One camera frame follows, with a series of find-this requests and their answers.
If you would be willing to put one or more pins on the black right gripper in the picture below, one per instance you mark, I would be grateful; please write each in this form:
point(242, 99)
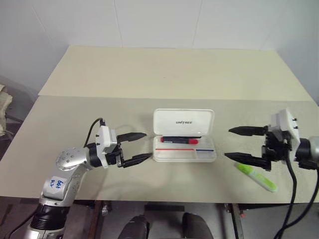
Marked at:
point(275, 148)

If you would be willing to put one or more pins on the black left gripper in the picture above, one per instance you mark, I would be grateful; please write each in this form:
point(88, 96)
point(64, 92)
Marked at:
point(115, 156)

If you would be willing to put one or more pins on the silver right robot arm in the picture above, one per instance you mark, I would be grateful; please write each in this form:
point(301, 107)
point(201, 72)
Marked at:
point(312, 149)

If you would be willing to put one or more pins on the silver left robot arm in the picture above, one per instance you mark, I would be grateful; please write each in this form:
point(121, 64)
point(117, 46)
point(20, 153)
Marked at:
point(72, 159)

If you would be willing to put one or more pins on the green highlighter marker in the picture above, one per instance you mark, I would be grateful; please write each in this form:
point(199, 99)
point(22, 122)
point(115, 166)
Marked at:
point(259, 178)

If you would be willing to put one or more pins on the clear white plastic pencil case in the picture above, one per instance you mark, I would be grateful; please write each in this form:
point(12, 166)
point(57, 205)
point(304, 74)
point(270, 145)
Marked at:
point(183, 122)

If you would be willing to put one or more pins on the red marker with black barrel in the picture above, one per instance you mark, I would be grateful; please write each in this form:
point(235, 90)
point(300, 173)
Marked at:
point(192, 142)

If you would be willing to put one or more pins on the rusty metal table leg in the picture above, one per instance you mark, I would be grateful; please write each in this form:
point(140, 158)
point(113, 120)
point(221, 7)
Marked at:
point(237, 221)
point(96, 219)

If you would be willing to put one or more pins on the dark rounded shape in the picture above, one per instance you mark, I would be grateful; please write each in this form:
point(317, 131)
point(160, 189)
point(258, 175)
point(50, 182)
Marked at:
point(134, 227)
point(197, 226)

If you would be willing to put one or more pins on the white handwritten tape label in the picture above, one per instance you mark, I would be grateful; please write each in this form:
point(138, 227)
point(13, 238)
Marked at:
point(54, 186)

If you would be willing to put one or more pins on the beige cloth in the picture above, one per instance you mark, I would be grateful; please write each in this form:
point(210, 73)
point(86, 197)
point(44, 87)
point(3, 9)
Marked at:
point(4, 107)

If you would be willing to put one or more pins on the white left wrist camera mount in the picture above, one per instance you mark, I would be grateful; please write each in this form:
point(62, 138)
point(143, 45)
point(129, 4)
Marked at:
point(103, 139)

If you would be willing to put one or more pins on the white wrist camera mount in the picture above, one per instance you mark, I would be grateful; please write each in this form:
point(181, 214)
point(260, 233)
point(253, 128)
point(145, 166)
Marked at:
point(290, 127)
point(103, 139)

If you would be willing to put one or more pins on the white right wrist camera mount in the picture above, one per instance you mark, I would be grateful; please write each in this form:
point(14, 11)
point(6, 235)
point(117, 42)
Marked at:
point(290, 127)

